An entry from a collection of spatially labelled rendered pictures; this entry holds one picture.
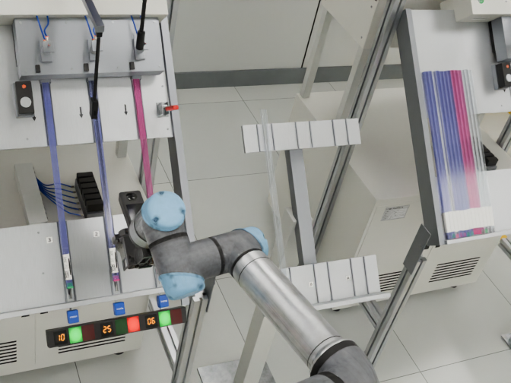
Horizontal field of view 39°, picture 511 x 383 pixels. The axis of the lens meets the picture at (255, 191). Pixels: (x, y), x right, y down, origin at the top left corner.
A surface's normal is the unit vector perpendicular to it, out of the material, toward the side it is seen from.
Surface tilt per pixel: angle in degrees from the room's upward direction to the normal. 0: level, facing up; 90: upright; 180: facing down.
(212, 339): 0
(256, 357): 90
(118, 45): 45
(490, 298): 0
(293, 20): 90
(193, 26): 90
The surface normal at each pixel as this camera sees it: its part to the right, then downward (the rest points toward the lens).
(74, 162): 0.19, -0.76
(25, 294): 0.40, -0.07
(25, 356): 0.37, 0.64
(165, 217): 0.36, -0.33
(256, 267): -0.22, -0.66
